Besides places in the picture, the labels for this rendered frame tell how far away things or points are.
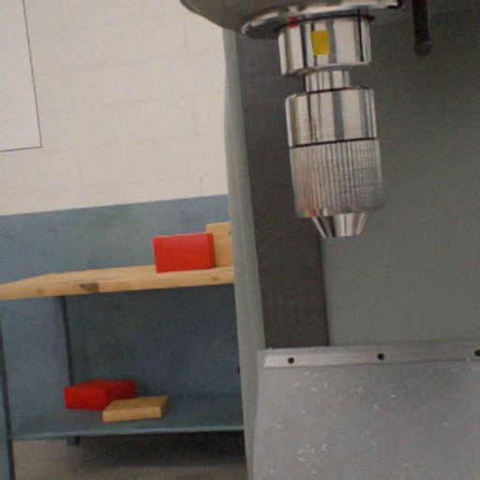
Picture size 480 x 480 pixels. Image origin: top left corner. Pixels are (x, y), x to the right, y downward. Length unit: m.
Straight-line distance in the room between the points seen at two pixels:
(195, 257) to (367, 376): 3.50
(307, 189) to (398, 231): 0.39
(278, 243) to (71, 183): 4.34
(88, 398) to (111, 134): 1.33
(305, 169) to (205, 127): 4.46
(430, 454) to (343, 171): 0.42
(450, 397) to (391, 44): 0.31
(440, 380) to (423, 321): 0.05
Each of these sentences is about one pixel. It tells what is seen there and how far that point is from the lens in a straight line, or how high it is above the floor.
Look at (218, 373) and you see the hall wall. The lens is 5.05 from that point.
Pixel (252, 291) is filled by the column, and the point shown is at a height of 1.13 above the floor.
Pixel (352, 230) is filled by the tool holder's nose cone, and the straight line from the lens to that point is 0.52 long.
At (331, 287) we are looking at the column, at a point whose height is 1.12.
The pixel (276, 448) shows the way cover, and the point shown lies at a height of 0.99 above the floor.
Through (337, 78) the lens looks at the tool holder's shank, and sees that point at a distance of 0.53.
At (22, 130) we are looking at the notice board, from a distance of 5.36.
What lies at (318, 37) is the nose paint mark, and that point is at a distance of 0.51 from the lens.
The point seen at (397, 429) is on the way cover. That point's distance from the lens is 0.89.
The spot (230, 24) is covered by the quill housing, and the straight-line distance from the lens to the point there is 0.55.
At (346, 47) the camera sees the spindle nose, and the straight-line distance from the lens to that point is 0.52.
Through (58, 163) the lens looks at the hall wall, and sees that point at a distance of 5.27.
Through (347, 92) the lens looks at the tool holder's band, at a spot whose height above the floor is 1.27.
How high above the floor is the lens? 1.22
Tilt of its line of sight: 3 degrees down
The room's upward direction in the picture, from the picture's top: 6 degrees counter-clockwise
